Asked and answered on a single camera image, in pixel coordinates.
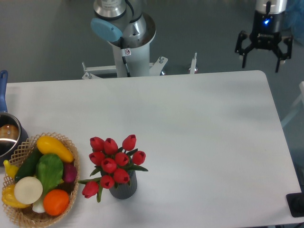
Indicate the white round onion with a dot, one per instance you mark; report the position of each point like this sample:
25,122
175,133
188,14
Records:
28,190

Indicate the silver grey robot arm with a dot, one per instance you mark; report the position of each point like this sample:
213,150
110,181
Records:
121,23

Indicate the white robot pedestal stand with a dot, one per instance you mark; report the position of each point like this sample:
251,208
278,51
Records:
129,62

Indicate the yellow squash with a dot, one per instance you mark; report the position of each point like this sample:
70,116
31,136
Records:
47,145

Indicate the woven wicker basket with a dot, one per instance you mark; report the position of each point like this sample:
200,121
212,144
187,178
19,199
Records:
27,218

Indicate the red tulip bouquet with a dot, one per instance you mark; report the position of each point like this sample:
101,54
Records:
107,156

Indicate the green lettuce leaf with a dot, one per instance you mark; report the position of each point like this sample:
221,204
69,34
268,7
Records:
49,172

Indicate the blue plastic bag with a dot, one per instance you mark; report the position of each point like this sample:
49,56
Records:
294,19

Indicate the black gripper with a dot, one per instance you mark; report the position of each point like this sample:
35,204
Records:
268,31

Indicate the purple red onion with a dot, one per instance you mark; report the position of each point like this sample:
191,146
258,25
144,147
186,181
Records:
69,173

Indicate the black device at edge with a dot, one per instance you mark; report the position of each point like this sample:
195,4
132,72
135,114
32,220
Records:
296,204

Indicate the orange fruit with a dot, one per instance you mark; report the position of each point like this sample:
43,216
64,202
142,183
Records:
56,202

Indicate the blue handled saucepan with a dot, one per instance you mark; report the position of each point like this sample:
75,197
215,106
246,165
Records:
12,134

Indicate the dark green cucumber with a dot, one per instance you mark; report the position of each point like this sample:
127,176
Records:
28,167

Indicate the yellow bell pepper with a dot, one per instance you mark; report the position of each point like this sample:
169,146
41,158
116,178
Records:
8,198

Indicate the dark grey ribbed vase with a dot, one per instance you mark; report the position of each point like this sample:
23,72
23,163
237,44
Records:
122,184

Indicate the white frame at right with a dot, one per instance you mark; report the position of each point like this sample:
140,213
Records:
295,108

